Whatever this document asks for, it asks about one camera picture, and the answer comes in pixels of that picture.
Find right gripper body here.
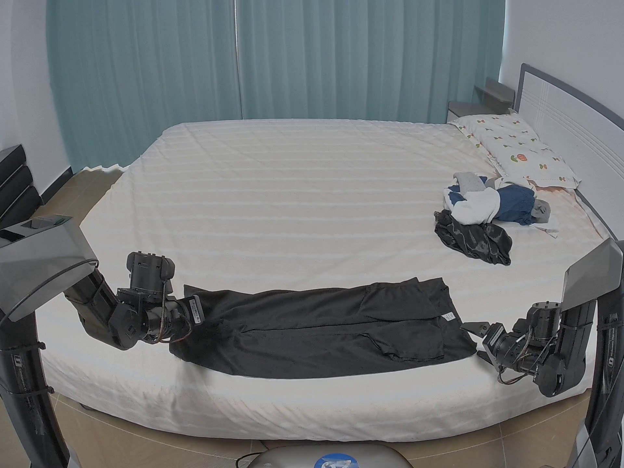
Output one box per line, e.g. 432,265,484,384
482,324,518,367

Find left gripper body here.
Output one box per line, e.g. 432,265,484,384
175,294,206,332

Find black T-shirt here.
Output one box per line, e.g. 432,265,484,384
168,277,478,380

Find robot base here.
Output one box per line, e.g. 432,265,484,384
246,444,412,468

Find pile of clothes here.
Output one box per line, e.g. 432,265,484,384
441,171,560,237

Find bed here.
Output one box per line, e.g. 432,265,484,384
36,61,624,442

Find black shiny garment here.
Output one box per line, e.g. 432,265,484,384
434,210,514,266

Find white printed pillow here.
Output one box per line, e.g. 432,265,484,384
448,112,582,189

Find black chest of drawers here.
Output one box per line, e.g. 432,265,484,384
0,145,41,230

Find grey bedside table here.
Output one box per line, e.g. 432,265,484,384
446,77,516,124

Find blue-green curtain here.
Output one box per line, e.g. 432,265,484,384
46,0,243,172
235,0,508,124

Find black cable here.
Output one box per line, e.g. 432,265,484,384
238,438,274,468
0,259,100,325

